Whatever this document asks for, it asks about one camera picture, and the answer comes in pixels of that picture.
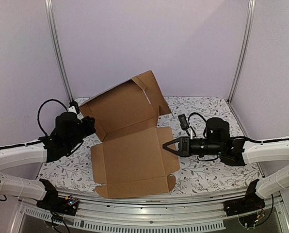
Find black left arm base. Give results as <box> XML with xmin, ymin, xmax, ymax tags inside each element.
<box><xmin>36</xmin><ymin>179</ymin><xmax>79</xmax><ymax>216</ymax></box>

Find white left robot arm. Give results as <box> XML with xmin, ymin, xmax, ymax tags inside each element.
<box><xmin>0</xmin><ymin>112</ymin><xmax>96</xmax><ymax>211</ymax></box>

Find aluminium corner post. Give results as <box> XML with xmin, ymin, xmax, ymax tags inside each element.
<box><xmin>44</xmin><ymin>0</ymin><xmax>74</xmax><ymax>102</ymax></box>
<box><xmin>226</xmin><ymin>0</ymin><xmax>256</xmax><ymax>105</ymax></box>

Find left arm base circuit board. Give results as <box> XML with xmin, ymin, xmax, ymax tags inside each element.
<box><xmin>63</xmin><ymin>195</ymin><xmax>79</xmax><ymax>208</ymax></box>

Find brown cardboard box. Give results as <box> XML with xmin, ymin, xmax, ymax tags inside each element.
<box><xmin>80</xmin><ymin>70</ymin><xmax>180</xmax><ymax>199</ymax></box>

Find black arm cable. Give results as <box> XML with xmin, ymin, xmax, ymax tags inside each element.
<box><xmin>187</xmin><ymin>112</ymin><xmax>289</xmax><ymax>144</ymax></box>
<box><xmin>37</xmin><ymin>99</ymin><xmax>74</xmax><ymax>136</ymax></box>

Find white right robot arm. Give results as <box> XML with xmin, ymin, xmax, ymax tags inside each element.
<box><xmin>162</xmin><ymin>117</ymin><xmax>289</xmax><ymax>212</ymax></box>

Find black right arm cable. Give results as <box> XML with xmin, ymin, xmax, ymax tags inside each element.
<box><xmin>187</xmin><ymin>112</ymin><xmax>289</xmax><ymax>144</ymax></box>

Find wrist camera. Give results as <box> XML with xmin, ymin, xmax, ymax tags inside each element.
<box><xmin>68</xmin><ymin>101</ymin><xmax>80</xmax><ymax>115</ymax></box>
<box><xmin>178</xmin><ymin>114</ymin><xmax>196</xmax><ymax>139</ymax></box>

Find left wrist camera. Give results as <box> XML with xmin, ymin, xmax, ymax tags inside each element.
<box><xmin>68</xmin><ymin>101</ymin><xmax>80</xmax><ymax>115</ymax></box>

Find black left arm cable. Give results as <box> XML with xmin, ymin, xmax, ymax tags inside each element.
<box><xmin>37</xmin><ymin>99</ymin><xmax>74</xmax><ymax>136</ymax></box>

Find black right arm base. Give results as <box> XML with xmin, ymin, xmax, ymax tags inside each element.
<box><xmin>223</xmin><ymin>179</ymin><xmax>265</xmax><ymax>228</ymax></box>

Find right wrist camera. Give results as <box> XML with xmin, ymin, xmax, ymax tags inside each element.
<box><xmin>178</xmin><ymin>114</ymin><xmax>196</xmax><ymax>139</ymax></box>

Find aluminium front table rail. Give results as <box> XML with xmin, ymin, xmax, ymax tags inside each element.
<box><xmin>10</xmin><ymin>188</ymin><xmax>289</xmax><ymax>233</ymax></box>

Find right aluminium corner post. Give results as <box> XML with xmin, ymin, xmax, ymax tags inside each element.
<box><xmin>226</xmin><ymin>0</ymin><xmax>256</xmax><ymax>105</ymax></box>

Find left aluminium corner post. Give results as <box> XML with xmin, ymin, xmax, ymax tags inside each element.
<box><xmin>44</xmin><ymin>0</ymin><xmax>74</xmax><ymax>102</ymax></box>

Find floral patterned table mat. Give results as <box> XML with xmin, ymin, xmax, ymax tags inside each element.
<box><xmin>37</xmin><ymin>96</ymin><xmax>261</xmax><ymax>195</ymax></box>

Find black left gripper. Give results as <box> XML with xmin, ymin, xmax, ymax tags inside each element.
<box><xmin>66</xmin><ymin>116</ymin><xmax>96</xmax><ymax>151</ymax></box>

